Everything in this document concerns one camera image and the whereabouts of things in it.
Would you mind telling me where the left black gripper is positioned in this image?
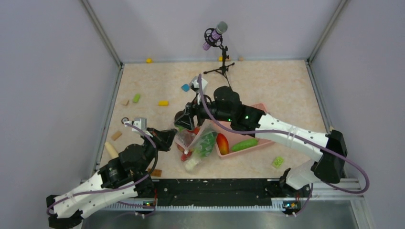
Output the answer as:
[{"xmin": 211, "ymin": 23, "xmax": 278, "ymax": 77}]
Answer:
[{"xmin": 138, "ymin": 127, "xmax": 178, "ymax": 174}]

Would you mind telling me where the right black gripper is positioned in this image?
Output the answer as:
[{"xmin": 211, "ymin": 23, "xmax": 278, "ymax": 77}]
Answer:
[{"xmin": 175, "ymin": 92, "xmax": 233, "ymax": 131}]

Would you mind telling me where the clear zip top bag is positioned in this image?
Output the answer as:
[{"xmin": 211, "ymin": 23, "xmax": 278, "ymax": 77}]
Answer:
[{"xmin": 174, "ymin": 122, "xmax": 218, "ymax": 173}]

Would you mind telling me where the red lychee bunch toy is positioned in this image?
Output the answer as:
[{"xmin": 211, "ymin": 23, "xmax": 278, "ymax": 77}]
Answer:
[{"xmin": 175, "ymin": 127, "xmax": 201, "ymax": 162}]

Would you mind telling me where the green bok choy toy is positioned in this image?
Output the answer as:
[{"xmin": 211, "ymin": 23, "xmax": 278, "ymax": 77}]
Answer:
[{"xmin": 183, "ymin": 130, "xmax": 218, "ymax": 172}]

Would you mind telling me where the red yellow mango toy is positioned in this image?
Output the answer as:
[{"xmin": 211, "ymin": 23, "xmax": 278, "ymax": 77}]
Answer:
[{"xmin": 216, "ymin": 133, "xmax": 229, "ymax": 155}]

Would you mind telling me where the green cucumber toy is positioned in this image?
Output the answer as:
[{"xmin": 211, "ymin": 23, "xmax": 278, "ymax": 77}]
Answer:
[{"xmin": 231, "ymin": 138, "xmax": 258, "ymax": 152}]

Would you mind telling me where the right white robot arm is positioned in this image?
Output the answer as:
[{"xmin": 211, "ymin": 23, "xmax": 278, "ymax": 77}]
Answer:
[{"xmin": 174, "ymin": 86, "xmax": 347, "ymax": 197}]

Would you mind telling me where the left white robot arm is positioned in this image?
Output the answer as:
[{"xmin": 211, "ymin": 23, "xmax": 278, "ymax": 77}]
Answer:
[{"xmin": 46, "ymin": 128, "xmax": 178, "ymax": 229}]

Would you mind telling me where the yellow rectangular block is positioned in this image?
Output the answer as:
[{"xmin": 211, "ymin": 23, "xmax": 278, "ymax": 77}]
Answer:
[{"xmin": 158, "ymin": 101, "xmax": 169, "ymax": 106}]

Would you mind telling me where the blue block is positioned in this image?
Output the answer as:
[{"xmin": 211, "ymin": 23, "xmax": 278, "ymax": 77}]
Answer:
[{"xmin": 181, "ymin": 84, "xmax": 190, "ymax": 92}]

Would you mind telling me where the brown wooden block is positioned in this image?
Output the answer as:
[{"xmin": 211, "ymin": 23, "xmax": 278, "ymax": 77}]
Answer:
[{"xmin": 148, "ymin": 169, "xmax": 162, "ymax": 177}]

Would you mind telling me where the small round wheel toy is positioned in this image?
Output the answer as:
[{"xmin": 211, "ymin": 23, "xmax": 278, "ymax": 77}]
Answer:
[{"xmin": 121, "ymin": 117, "xmax": 128, "ymax": 124}]

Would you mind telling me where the tan wooden block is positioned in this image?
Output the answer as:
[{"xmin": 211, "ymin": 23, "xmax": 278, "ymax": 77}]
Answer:
[{"xmin": 111, "ymin": 131, "xmax": 122, "ymax": 141}]

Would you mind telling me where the green block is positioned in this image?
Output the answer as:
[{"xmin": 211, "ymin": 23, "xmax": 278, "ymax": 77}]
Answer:
[{"xmin": 132, "ymin": 94, "xmax": 141, "ymax": 103}]

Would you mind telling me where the pink perforated plastic basket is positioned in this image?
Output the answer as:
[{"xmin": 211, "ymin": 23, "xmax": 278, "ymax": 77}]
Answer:
[{"xmin": 210, "ymin": 121, "xmax": 274, "ymax": 160}]

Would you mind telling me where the cream wooden cylinder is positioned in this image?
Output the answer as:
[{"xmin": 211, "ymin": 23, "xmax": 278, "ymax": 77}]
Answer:
[{"xmin": 104, "ymin": 142, "xmax": 118, "ymax": 159}]

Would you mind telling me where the black tripod mic stand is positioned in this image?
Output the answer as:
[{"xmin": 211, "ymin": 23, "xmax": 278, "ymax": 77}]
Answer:
[{"xmin": 203, "ymin": 45, "xmax": 235, "ymax": 88}]

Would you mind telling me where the purple microphone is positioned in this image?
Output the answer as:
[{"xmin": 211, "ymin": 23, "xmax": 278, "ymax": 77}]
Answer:
[{"xmin": 202, "ymin": 21, "xmax": 228, "ymax": 51}]

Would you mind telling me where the green lego brick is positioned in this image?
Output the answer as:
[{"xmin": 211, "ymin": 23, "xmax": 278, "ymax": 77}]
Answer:
[{"xmin": 272, "ymin": 156, "xmax": 284, "ymax": 169}]

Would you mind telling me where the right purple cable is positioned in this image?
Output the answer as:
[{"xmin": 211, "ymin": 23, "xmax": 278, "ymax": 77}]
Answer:
[{"xmin": 196, "ymin": 73, "xmax": 370, "ymax": 219}]

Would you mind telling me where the purple cable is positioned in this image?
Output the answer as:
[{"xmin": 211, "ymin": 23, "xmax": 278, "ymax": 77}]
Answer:
[
  {"xmin": 46, "ymin": 121, "xmax": 159, "ymax": 219},
  {"xmin": 196, "ymin": 73, "xmax": 370, "ymax": 219}
]

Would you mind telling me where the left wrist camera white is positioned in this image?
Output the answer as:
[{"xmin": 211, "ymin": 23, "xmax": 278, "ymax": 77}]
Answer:
[{"xmin": 132, "ymin": 117, "xmax": 147, "ymax": 131}]

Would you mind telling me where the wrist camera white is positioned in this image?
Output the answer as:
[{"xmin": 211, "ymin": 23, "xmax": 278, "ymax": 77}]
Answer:
[
  {"xmin": 132, "ymin": 117, "xmax": 147, "ymax": 131},
  {"xmin": 189, "ymin": 74, "xmax": 208, "ymax": 94}
]

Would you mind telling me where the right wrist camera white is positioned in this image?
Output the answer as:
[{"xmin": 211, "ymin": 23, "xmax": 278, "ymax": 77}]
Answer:
[{"xmin": 189, "ymin": 74, "xmax": 208, "ymax": 94}]

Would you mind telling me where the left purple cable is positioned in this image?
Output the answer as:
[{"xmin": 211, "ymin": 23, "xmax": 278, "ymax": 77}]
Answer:
[{"xmin": 46, "ymin": 121, "xmax": 159, "ymax": 219}]

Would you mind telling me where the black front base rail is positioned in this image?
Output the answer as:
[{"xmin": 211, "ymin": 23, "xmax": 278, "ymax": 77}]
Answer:
[{"xmin": 139, "ymin": 178, "xmax": 304, "ymax": 209}]

